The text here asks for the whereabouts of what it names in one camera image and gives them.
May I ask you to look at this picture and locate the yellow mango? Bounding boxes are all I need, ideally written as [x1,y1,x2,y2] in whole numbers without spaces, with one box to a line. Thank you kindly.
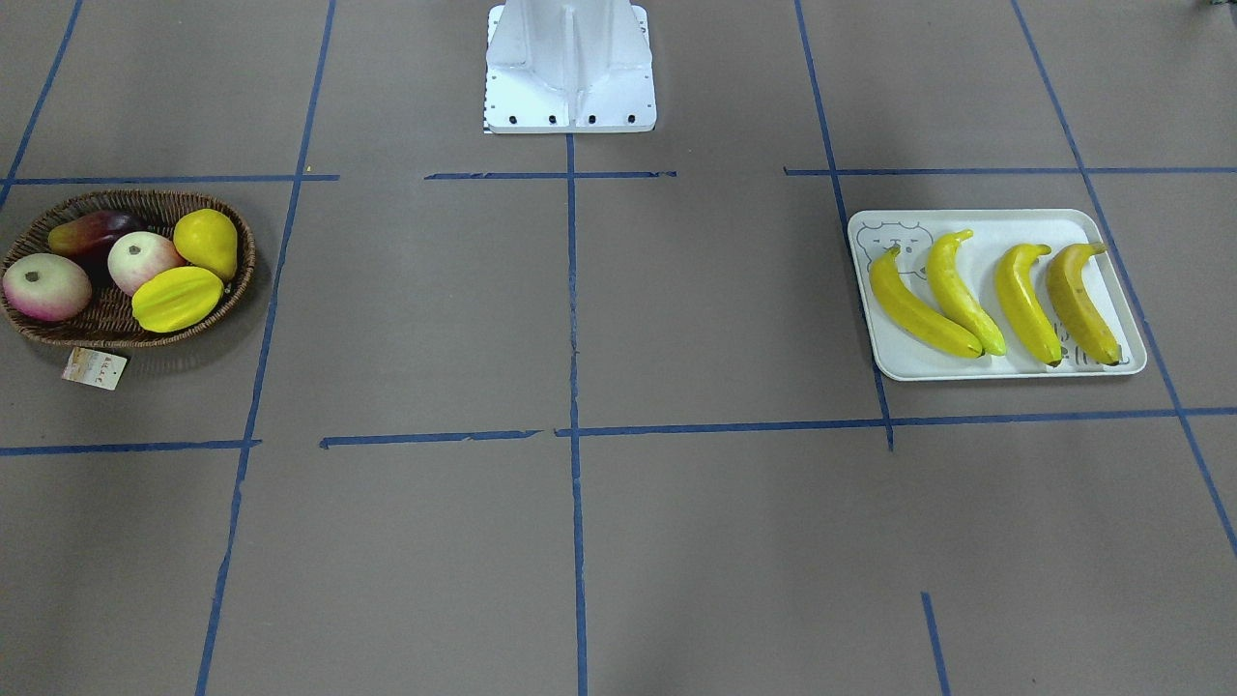
[131,266,224,334]

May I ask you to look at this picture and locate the cream bear plate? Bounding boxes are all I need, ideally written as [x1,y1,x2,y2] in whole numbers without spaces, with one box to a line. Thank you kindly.
[847,210,1148,382]

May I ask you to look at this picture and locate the basket paper tag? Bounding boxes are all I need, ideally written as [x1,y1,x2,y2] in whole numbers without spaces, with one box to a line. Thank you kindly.
[59,345,129,392]

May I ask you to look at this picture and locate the pink peach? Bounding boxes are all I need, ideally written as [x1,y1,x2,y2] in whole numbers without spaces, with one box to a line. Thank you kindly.
[2,253,93,321]

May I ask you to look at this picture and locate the white camera stand post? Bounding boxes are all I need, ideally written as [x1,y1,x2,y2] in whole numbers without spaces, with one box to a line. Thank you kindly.
[482,1,658,134]

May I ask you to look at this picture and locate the brown wicker basket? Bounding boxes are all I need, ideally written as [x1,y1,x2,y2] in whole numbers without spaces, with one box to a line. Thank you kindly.
[2,189,259,349]

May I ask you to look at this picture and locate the dark red mango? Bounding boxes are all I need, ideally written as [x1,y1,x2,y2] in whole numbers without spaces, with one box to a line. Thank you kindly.
[47,210,148,274]

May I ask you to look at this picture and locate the yellow banana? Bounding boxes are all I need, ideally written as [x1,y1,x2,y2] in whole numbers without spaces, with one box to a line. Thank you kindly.
[1047,244,1123,366]
[993,244,1063,368]
[925,227,1007,356]
[870,244,986,360]

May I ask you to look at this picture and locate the pale apple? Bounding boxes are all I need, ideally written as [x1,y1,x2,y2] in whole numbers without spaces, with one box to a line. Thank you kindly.
[106,230,187,297]

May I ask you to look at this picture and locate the yellow pear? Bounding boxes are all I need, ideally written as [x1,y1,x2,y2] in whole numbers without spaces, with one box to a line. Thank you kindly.
[172,210,239,283]

